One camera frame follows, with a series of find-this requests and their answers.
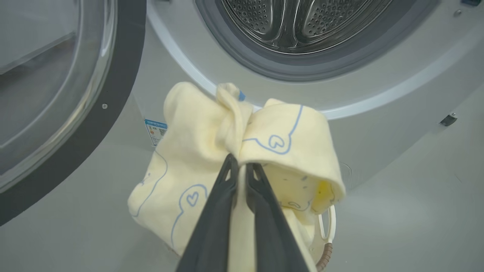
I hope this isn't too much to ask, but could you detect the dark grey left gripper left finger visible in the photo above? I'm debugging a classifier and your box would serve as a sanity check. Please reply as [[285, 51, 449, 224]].
[[176, 153, 240, 272]]

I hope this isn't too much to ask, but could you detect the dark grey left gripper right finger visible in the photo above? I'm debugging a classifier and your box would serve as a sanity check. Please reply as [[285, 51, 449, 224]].
[[245, 162, 311, 272]]

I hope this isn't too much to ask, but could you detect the pale yellow garment blue print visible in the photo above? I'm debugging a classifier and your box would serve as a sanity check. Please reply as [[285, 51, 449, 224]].
[[127, 81, 346, 272]]

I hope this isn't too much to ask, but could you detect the round black glass washer door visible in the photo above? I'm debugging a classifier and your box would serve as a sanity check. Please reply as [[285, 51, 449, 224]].
[[0, 0, 147, 226]]

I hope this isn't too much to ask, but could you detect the cream basket with brown rim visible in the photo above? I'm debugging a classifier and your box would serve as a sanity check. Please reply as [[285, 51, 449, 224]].
[[310, 204, 337, 272]]

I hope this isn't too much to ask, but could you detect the white front-load washing machine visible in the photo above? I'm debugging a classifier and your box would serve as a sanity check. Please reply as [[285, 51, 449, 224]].
[[130, 0, 484, 191]]

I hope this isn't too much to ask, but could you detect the grey rubber door gasket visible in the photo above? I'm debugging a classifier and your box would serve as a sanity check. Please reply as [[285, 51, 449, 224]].
[[195, 0, 441, 82]]

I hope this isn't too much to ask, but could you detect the blue energy label sticker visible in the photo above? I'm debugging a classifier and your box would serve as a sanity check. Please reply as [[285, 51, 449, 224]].
[[145, 119, 168, 147]]

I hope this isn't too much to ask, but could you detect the perforated steel washer drum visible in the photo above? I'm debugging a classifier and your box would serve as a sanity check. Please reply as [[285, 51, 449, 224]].
[[219, 0, 394, 55]]

